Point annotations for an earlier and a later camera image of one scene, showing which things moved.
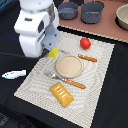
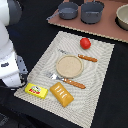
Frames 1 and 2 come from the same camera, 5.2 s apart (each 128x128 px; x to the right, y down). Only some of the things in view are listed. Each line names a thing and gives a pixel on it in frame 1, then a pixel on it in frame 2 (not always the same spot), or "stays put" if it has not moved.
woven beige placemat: [69, 84] stays put
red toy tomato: [85, 43] stays put
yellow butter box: [53, 52] → [36, 90]
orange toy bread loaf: [61, 94] stays put
